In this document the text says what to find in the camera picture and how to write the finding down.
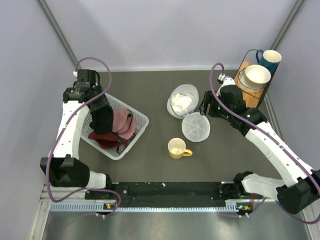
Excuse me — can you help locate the black bra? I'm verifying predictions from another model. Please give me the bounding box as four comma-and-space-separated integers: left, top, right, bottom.
89, 103, 114, 135

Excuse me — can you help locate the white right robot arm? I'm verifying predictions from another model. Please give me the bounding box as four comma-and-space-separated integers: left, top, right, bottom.
199, 73, 320, 215

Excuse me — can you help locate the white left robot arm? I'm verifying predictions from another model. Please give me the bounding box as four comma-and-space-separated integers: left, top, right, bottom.
40, 69, 114, 199

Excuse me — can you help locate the pink bra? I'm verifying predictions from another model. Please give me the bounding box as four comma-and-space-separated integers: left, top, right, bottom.
112, 109, 136, 140

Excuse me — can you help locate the dark red bra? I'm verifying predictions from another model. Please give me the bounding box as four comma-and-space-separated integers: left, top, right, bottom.
88, 132, 136, 150

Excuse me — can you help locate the white bowl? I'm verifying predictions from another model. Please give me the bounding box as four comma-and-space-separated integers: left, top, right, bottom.
238, 64, 271, 93

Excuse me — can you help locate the white plastic basket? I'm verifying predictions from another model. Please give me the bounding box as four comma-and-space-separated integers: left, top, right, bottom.
80, 93, 149, 161

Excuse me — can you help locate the blue and white mug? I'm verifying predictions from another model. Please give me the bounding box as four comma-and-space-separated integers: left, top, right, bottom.
255, 49, 282, 74

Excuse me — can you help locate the yellow mug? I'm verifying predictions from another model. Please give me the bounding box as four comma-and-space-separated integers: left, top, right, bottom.
167, 138, 193, 160

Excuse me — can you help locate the wooden rack with black frame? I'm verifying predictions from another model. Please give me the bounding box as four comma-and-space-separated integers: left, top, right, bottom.
234, 49, 282, 108

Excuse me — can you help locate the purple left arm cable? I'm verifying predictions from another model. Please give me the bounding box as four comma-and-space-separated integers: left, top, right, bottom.
46, 57, 122, 218

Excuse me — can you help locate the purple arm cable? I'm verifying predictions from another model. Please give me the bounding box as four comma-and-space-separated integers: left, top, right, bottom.
46, 57, 122, 218
209, 62, 320, 225

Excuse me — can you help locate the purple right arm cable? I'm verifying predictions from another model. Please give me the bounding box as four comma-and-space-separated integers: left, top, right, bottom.
209, 62, 320, 225

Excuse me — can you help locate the aluminium rail with cable duct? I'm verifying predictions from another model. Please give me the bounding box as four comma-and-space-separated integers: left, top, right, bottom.
39, 181, 315, 213

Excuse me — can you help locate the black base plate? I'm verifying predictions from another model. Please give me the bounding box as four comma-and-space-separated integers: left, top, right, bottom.
84, 181, 266, 208

